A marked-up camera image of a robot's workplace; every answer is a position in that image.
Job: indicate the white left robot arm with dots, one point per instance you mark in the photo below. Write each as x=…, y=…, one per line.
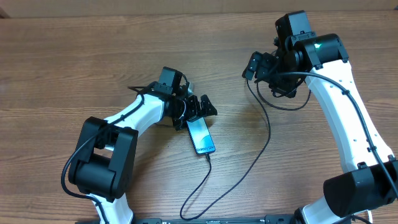
x=100, y=168

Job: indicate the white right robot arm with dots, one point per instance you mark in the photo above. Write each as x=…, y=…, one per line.
x=369, y=178

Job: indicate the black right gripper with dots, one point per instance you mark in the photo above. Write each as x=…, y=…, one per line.
x=266, y=65

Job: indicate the blue smartphone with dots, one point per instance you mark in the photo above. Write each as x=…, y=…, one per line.
x=201, y=137

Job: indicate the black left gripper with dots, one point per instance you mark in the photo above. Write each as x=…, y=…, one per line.
x=194, y=111

